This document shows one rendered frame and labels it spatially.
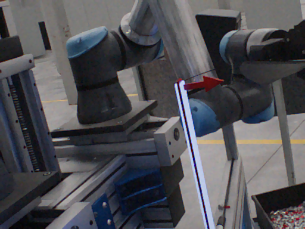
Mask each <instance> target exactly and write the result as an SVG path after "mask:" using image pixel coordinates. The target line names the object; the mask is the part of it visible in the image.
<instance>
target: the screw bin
mask: <svg viewBox="0 0 305 229"><path fill-rule="evenodd" d="M251 199H252V200H253V202H254V205H255V209H256V215H257V222H258V225H259V227H260V228H261V229H275V228H274V226H273V225H272V223H271V221H270V219H269V218H268V216H267V215H266V213H268V212H272V211H277V210H281V209H284V208H288V207H290V206H296V205H300V204H301V203H304V201H305V182H301V183H299V184H296V185H291V186H288V187H283V188H278V189H275V190H271V191H268V192H265V193H260V194H255V195H251Z"/></svg>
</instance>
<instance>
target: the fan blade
mask: <svg viewBox="0 0 305 229"><path fill-rule="evenodd" d="M239 69H240V72H241V73H242V74H243V75H244V76H245V77H247V78H249V79H251V81H253V82H255V83H258V84H261V85H268V84H270V83H272V82H276V81H278V80H280V79H282V78H284V77H286V76H289V75H291V74H293V73H296V72H299V71H301V70H304V69H305V58H300V59H296V60H289V61H273V60H252V61H246V62H244V63H242V65H240V67H239Z"/></svg>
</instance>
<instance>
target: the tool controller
mask: <svg viewBox="0 0 305 229"><path fill-rule="evenodd" d="M195 19H196V21H197V24H198V28H200V31H201V34H202V36H203V39H204V42H205V45H206V47H207V51H208V52H209V54H210V57H211V61H212V63H213V65H214V69H215V71H216V74H217V77H218V78H219V79H221V80H224V82H222V83H221V86H223V85H227V86H228V85H231V84H232V82H233V79H234V77H233V73H232V65H230V64H228V63H226V62H225V61H224V60H223V58H222V56H221V55H220V43H221V41H222V39H223V37H224V36H225V35H226V34H227V33H228V32H230V31H234V30H240V27H241V20H242V18H241V12H240V11H232V10H224V9H214V8H207V9H205V10H203V11H201V12H200V13H198V14H196V15H195Z"/></svg>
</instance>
